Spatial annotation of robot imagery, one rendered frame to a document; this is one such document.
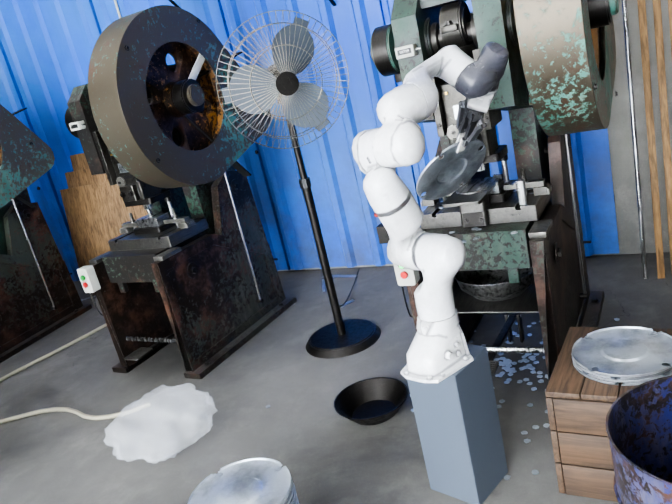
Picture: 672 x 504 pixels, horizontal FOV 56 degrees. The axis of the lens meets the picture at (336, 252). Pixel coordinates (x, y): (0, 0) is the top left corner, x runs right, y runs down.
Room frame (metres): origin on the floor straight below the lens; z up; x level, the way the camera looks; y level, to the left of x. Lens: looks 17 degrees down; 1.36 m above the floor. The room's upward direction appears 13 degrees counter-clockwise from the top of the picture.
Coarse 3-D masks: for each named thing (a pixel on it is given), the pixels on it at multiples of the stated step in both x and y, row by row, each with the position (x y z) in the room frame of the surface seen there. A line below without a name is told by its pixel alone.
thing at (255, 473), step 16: (240, 464) 1.61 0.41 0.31; (256, 464) 1.59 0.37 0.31; (272, 464) 1.58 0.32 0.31; (208, 480) 1.57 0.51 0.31; (224, 480) 1.55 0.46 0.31; (240, 480) 1.53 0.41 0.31; (256, 480) 1.51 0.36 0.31; (272, 480) 1.50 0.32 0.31; (288, 480) 1.48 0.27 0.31; (192, 496) 1.51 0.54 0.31; (208, 496) 1.50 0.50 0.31; (224, 496) 1.47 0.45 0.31; (240, 496) 1.46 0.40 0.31; (256, 496) 1.44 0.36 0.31; (272, 496) 1.43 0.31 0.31
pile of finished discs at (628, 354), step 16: (592, 336) 1.74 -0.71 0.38; (608, 336) 1.71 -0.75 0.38; (624, 336) 1.69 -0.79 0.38; (640, 336) 1.67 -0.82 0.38; (656, 336) 1.65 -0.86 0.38; (576, 352) 1.67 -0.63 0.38; (592, 352) 1.64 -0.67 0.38; (608, 352) 1.61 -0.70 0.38; (624, 352) 1.59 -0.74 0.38; (640, 352) 1.58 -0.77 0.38; (656, 352) 1.57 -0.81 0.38; (576, 368) 1.61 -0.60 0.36; (592, 368) 1.58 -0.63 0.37; (608, 368) 1.54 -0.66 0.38; (624, 368) 1.52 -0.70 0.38; (640, 368) 1.51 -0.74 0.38; (656, 368) 1.49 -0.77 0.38; (624, 384) 1.49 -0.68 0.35
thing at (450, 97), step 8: (440, 88) 2.36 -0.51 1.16; (448, 88) 2.34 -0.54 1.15; (448, 96) 2.35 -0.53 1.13; (456, 96) 2.33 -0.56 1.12; (464, 96) 2.32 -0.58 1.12; (448, 104) 2.35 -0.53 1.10; (456, 104) 2.33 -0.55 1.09; (448, 112) 2.35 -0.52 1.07; (456, 112) 2.34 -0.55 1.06; (448, 120) 2.35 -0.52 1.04; (448, 128) 2.34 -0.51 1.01; (448, 136) 2.35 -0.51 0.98; (456, 136) 2.33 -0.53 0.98; (480, 136) 2.29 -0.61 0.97; (488, 136) 2.29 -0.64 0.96; (496, 136) 2.39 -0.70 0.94; (488, 144) 2.29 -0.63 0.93; (496, 144) 2.37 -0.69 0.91; (488, 152) 2.29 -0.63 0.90
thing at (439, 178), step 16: (480, 144) 2.18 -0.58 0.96; (432, 160) 2.11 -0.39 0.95; (448, 160) 2.15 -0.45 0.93; (464, 160) 2.21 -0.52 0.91; (480, 160) 2.25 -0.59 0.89; (432, 176) 2.17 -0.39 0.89; (448, 176) 2.23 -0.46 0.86; (464, 176) 2.27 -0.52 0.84; (432, 192) 2.24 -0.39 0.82; (448, 192) 2.29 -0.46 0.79
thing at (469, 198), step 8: (472, 184) 2.34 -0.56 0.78; (480, 184) 2.31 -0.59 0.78; (488, 184) 2.29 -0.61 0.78; (456, 192) 2.29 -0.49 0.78; (464, 192) 2.25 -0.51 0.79; (472, 192) 2.23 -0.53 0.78; (480, 192) 2.22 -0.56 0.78; (488, 192) 2.21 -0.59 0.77; (448, 200) 2.21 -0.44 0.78; (456, 200) 2.18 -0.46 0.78; (464, 200) 2.16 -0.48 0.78; (472, 200) 2.13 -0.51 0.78; (480, 200) 2.11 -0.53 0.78; (488, 200) 2.27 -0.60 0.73; (464, 208) 2.26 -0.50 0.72; (472, 208) 2.24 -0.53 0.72; (480, 208) 2.22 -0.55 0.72; (464, 216) 2.26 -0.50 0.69; (472, 216) 2.24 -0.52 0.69; (480, 216) 2.23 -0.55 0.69; (464, 224) 2.26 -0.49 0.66; (472, 224) 2.24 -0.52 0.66; (480, 224) 2.23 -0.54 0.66; (488, 224) 2.23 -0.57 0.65
